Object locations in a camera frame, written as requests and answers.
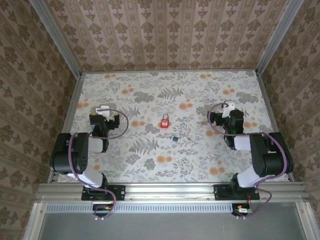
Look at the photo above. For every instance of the red safety padlock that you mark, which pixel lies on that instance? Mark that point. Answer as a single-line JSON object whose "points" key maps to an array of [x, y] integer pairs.
{"points": [[164, 124]]}

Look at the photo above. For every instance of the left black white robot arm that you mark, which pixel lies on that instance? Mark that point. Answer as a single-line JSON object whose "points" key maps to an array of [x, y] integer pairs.
{"points": [[75, 155]]}

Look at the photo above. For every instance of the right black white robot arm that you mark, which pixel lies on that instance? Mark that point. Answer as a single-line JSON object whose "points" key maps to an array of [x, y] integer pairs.
{"points": [[270, 160]]}

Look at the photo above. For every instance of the floral table cover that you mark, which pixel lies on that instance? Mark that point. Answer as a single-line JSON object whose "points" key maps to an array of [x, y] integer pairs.
{"points": [[175, 87]]}

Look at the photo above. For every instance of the small electronics board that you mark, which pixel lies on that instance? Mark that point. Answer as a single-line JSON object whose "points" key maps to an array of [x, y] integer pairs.
{"points": [[102, 208], [241, 210]]}

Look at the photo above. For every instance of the grey metal panel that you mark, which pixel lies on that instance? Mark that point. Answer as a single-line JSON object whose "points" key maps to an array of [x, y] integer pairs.
{"points": [[162, 227]]}

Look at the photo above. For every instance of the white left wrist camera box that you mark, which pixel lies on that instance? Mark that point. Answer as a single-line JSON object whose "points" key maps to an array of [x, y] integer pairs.
{"points": [[105, 111]]}

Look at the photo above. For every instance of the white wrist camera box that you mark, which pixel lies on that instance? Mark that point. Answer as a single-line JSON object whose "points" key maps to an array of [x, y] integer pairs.
{"points": [[105, 111], [229, 103]]}

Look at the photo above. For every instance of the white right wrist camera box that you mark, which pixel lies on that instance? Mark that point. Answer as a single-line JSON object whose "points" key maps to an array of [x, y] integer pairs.
{"points": [[229, 103]]}

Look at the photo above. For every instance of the aluminium table side rail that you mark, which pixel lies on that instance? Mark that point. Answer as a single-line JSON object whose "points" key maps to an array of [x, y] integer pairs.
{"points": [[72, 105], [268, 105]]}

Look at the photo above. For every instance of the thin aluminium table rail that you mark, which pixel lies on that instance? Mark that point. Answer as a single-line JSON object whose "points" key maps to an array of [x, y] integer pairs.
{"points": [[170, 71]]}

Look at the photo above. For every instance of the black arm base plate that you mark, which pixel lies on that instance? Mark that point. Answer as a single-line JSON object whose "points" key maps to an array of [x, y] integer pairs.
{"points": [[120, 192], [220, 192]]}

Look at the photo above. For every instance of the aluminium table edge rail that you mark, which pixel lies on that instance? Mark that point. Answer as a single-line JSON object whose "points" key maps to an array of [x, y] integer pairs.
{"points": [[175, 191]]}

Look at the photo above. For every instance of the aluminium frame post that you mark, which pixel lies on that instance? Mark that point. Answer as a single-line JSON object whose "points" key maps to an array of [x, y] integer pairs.
{"points": [[280, 37], [57, 40]]}

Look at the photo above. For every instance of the aluminium lower frame beam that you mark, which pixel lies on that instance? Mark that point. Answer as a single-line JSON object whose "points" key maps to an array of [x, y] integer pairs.
{"points": [[35, 220], [303, 220]]}

